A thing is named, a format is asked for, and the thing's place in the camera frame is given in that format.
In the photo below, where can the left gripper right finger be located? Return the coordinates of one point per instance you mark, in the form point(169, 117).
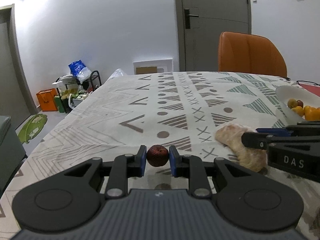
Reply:
point(188, 165)

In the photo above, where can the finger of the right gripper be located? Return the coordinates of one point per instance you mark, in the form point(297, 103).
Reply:
point(256, 140)
point(274, 131)

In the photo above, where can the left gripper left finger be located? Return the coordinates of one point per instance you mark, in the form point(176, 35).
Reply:
point(127, 165)

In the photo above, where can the dark red jujube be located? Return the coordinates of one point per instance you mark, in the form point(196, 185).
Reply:
point(157, 155)

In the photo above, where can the green kiwi fruit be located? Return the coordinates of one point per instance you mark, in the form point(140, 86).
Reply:
point(292, 103)

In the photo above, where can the red jujube fruit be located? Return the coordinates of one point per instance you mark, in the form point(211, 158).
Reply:
point(300, 103)

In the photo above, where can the large orange fruit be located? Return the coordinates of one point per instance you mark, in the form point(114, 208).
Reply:
point(311, 113)

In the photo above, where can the small yellow kumquat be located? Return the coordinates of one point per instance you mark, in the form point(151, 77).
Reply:
point(298, 110)

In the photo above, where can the beige bread piece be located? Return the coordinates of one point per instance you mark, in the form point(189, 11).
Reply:
point(250, 158)

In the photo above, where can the white ceramic plate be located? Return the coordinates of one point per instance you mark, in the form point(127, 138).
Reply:
point(284, 93)

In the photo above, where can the red orange table mat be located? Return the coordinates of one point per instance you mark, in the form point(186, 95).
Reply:
point(311, 88)

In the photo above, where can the patterned white tablecloth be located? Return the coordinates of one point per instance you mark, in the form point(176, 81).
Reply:
point(61, 193)

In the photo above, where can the orange leather chair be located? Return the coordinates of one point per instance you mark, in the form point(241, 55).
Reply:
point(247, 53)

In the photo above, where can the clear plastic bag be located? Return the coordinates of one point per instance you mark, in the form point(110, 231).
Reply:
point(117, 73)

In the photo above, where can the black metal rack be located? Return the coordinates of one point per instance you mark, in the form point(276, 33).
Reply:
point(71, 92)

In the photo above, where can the white foam packaging board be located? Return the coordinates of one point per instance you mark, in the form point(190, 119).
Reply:
point(153, 66)

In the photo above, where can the orange paper bag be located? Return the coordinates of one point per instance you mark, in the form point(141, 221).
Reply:
point(46, 100)

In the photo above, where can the green leaf floor mat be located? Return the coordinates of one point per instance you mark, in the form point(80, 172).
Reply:
point(32, 128)

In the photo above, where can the blue plastic bag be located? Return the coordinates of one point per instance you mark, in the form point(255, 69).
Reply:
point(80, 71)

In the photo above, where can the grey door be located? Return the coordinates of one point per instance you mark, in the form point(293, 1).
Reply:
point(198, 46)

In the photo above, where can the black door handle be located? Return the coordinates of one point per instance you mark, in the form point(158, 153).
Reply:
point(187, 17)

